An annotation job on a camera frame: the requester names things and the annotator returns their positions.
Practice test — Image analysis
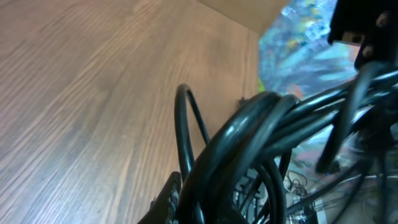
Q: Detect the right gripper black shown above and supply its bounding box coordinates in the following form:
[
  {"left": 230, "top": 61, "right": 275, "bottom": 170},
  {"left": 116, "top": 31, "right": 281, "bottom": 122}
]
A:
[{"left": 328, "top": 0, "right": 397, "bottom": 68}]

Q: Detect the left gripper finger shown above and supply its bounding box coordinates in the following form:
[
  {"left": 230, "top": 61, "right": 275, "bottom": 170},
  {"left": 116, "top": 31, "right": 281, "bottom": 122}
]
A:
[{"left": 138, "top": 172, "right": 182, "bottom": 224}]

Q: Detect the black usb cable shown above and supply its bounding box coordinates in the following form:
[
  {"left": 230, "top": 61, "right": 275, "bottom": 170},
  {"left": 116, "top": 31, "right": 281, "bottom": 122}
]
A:
[{"left": 173, "top": 60, "right": 398, "bottom": 224}]

